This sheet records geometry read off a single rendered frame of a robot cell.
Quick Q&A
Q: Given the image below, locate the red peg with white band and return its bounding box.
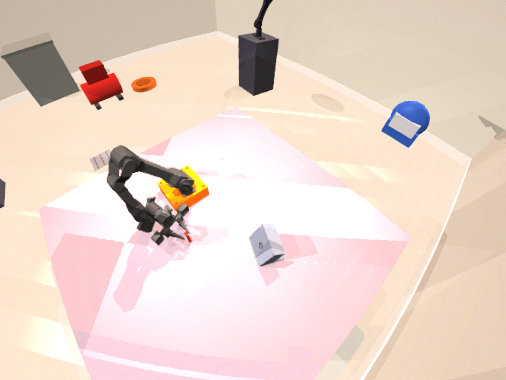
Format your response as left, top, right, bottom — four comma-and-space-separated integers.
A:
184, 232, 193, 243

